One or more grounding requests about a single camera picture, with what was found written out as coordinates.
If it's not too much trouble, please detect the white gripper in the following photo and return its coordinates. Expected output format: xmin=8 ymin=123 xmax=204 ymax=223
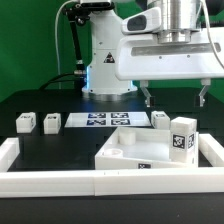
xmin=116 ymin=7 xmax=224 ymax=107

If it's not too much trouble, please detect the white square table top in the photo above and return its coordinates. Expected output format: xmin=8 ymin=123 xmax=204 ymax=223
xmin=95 ymin=127 xmax=198 ymax=170

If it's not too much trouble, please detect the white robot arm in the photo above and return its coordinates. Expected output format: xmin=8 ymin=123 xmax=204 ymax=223
xmin=81 ymin=0 xmax=224 ymax=106

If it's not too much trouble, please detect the white U-shaped fence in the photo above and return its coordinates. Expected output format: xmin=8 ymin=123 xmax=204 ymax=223
xmin=0 ymin=138 xmax=224 ymax=198

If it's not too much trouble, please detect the white marker sheet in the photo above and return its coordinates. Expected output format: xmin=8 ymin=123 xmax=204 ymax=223
xmin=65 ymin=112 xmax=151 ymax=128

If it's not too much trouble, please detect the black cable bundle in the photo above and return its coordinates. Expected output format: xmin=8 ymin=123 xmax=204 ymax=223
xmin=39 ymin=19 xmax=88 ymax=92

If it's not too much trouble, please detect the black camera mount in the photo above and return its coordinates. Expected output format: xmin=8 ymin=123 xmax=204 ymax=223
xmin=62 ymin=0 xmax=114 ymax=26

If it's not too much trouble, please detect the white cable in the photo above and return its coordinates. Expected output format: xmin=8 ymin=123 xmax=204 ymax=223
xmin=54 ymin=0 xmax=78 ymax=90

